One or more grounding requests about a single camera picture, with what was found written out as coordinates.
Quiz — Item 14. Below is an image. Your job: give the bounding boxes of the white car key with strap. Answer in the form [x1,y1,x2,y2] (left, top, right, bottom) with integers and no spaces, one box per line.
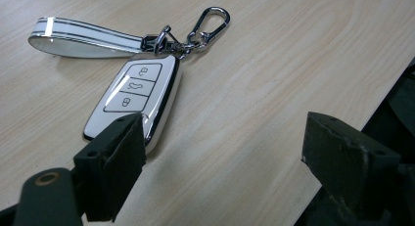
[27,6,231,156]

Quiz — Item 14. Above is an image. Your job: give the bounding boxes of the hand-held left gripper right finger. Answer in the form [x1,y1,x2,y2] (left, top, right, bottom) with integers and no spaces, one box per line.
[300,111,402,221]

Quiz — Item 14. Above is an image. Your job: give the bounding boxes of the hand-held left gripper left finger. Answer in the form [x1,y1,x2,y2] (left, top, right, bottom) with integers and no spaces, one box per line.
[72,113,148,223]

